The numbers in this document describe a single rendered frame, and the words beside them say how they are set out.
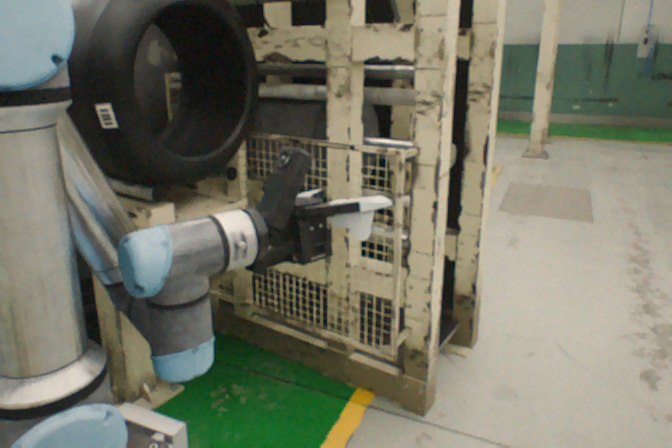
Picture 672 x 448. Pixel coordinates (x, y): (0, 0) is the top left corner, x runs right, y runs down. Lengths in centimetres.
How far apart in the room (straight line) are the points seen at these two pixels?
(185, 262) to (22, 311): 16
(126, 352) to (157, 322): 140
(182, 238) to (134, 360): 150
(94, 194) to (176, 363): 23
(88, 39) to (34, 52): 88
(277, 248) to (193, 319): 14
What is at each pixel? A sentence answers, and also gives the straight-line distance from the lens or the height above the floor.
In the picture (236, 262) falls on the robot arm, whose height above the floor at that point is 103.
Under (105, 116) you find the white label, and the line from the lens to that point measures 134.
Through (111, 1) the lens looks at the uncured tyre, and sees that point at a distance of 139.
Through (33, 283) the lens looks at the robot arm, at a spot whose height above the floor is 107.
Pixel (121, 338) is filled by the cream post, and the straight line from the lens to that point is 200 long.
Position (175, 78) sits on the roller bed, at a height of 118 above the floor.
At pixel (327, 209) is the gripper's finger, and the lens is 68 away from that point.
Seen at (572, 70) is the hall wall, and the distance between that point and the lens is 1033.
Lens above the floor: 128
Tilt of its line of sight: 15 degrees down
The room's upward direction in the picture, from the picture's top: straight up
